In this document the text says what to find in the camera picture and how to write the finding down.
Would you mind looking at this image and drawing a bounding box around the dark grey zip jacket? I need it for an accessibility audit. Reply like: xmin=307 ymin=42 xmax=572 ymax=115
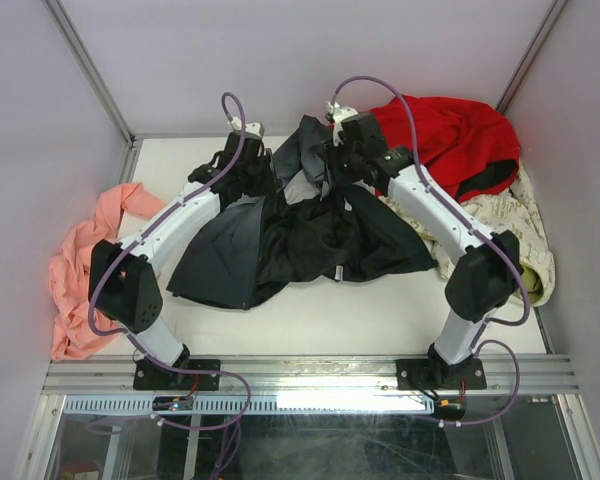
xmin=167 ymin=116 xmax=437 ymax=310

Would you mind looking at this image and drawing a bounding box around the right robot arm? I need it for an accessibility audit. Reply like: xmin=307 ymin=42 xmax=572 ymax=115
xmin=324 ymin=107 xmax=524 ymax=387

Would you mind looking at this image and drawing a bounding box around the red jacket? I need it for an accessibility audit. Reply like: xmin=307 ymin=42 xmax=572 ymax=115
xmin=371 ymin=95 xmax=520 ymax=202

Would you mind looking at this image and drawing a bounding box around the pink cloth garment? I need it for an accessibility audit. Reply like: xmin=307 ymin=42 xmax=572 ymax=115
xmin=49 ymin=183 xmax=165 ymax=361

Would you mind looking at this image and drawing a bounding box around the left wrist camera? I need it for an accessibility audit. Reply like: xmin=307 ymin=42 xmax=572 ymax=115
xmin=229 ymin=116 xmax=265 ymax=140

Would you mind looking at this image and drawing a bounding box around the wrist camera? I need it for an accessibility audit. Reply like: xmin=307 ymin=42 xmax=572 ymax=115
xmin=229 ymin=116 xmax=265 ymax=140
xmin=326 ymin=100 xmax=358 ymax=146

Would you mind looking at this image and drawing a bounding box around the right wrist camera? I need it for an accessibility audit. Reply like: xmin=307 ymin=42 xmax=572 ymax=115
xmin=326 ymin=100 xmax=358 ymax=146

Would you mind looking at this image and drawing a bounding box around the left aluminium corner post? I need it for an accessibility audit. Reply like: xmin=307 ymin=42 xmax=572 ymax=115
xmin=43 ymin=0 xmax=137 ymax=147

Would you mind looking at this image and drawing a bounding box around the aluminium corner post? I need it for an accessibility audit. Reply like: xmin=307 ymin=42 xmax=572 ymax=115
xmin=43 ymin=0 xmax=137 ymax=147
xmin=496 ymin=0 xmax=571 ymax=115

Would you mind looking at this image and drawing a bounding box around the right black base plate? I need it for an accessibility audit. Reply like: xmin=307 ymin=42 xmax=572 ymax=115
xmin=396 ymin=358 xmax=487 ymax=391

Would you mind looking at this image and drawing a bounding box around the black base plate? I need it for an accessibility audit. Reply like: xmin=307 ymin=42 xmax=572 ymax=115
xmin=132 ymin=357 xmax=221 ymax=392
xmin=396 ymin=358 xmax=487 ymax=391

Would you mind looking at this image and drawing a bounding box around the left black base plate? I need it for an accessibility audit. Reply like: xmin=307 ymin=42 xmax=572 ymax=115
xmin=132 ymin=357 xmax=221 ymax=392

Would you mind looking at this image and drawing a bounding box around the right aluminium corner post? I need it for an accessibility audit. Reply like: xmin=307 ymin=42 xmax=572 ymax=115
xmin=496 ymin=0 xmax=571 ymax=115

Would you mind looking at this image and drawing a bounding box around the aluminium front rail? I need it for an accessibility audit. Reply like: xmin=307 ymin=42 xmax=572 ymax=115
xmin=42 ymin=350 xmax=580 ymax=397

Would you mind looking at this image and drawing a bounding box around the white slotted cable duct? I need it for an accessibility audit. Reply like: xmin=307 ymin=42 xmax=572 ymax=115
xmin=64 ymin=391 xmax=434 ymax=416

